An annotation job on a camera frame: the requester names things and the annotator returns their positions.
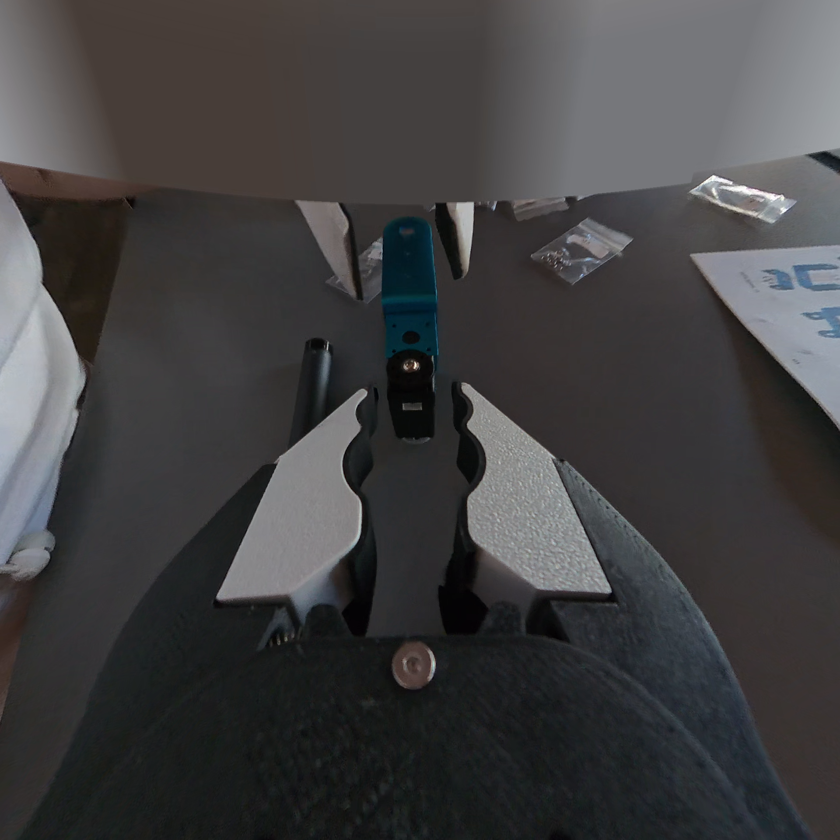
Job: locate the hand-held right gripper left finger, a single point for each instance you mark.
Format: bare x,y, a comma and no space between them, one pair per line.
302,512

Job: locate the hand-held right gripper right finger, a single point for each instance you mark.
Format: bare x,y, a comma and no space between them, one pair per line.
531,518

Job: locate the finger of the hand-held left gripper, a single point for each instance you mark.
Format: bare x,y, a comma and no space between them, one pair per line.
331,236
459,229

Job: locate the blue servo bracket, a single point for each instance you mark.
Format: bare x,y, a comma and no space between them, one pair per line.
408,275

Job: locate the black electric screwdriver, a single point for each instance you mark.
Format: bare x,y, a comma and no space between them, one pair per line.
312,394

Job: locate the dark grey desk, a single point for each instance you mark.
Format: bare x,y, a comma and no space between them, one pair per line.
590,394

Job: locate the small clear zip bag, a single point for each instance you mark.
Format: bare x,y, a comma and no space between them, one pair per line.
741,200
371,262

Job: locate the person in white shirt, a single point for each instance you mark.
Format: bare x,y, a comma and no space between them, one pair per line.
26,361

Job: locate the assembly instruction booklet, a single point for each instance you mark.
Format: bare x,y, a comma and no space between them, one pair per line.
774,315

